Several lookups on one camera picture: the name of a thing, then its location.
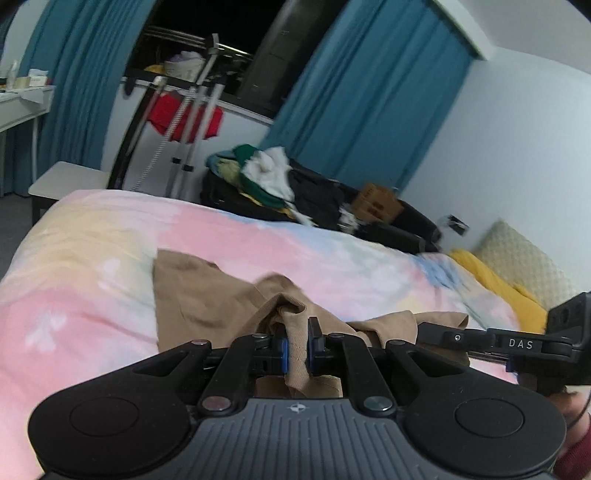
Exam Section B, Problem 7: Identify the tan printed t-shirt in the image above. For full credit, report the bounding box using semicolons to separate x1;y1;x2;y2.
152;250;468;398

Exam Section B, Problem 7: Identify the person's right hand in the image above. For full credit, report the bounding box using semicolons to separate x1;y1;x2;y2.
549;391;590;457

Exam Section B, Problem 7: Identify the red garment on rack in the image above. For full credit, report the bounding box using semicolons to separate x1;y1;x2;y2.
148;93;223;142

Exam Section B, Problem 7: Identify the brown cardboard box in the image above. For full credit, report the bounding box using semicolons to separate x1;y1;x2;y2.
351;183;404;223

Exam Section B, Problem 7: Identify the grey dressing table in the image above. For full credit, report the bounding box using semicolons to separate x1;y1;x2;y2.
1;60;55;183

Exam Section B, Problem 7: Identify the cream quilted pillow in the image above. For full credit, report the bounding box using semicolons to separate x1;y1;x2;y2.
473;220;582;310

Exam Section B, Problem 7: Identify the black open suitcase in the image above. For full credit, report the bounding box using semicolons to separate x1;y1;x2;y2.
200;152;442;254

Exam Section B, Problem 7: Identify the yellow blanket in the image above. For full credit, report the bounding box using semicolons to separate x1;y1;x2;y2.
449;250;547;334

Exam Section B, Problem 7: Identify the white stool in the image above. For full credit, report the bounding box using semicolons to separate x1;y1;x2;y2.
28;162;110;225

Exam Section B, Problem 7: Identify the left blue curtain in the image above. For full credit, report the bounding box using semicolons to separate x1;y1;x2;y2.
1;0;154;196

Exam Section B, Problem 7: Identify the blue curtain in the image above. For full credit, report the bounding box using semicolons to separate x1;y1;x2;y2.
260;0;475;190
1;0;154;196

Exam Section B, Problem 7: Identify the pastel tie-dye bed sheet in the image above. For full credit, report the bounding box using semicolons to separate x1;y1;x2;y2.
1;190;519;479

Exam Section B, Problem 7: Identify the pile of mixed clothes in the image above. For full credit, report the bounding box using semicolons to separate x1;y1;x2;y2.
204;143;362;232

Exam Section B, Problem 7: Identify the metal drying rack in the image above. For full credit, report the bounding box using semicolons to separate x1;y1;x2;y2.
106;33;225;198

